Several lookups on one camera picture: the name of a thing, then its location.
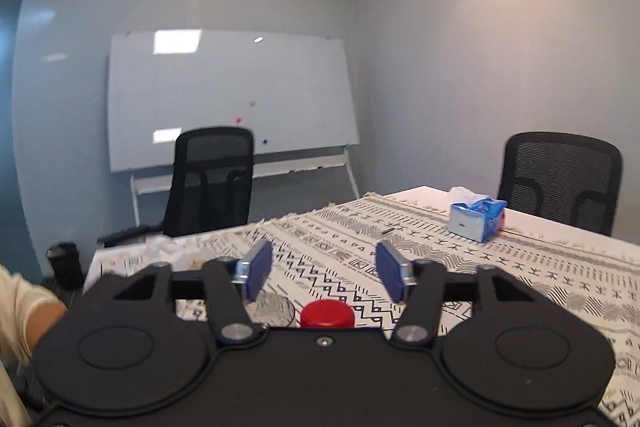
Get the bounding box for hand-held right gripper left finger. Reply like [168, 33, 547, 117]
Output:
[82, 239, 274, 346]

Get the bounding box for black trash bin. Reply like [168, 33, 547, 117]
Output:
[46, 241, 85, 291]

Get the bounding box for blue tissue pack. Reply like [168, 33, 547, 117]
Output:
[448, 186, 509, 242]

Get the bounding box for clear glass cup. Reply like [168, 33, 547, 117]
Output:
[252, 292, 297, 327]

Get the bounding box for person's cream shirt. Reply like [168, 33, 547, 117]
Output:
[0, 263, 66, 427]

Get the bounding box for white whiteboard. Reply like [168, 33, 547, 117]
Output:
[106, 29, 361, 174]

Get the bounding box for black mesh office chair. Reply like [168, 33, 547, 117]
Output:
[496, 131, 624, 238]
[162, 126, 256, 239]

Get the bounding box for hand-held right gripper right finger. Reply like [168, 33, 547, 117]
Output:
[375, 240, 554, 348]

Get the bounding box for white whiteboard stand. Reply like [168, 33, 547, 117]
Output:
[129, 145, 361, 228]

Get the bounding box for crumpled white tissue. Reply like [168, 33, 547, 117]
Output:
[144, 234, 197, 264]

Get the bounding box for person's left forearm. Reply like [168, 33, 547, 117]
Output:
[27, 299, 69, 363]

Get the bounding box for patterned white tablecloth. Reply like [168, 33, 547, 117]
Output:
[82, 192, 640, 427]

